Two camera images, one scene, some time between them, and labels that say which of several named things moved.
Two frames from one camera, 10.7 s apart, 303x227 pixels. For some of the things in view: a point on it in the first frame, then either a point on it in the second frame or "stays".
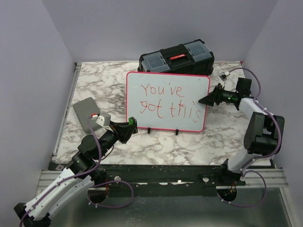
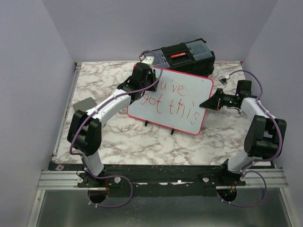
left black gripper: [122, 130] → [151, 75]
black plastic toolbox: [191, 57] stays
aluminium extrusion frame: [48, 177] stays
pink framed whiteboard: [165, 101] stays
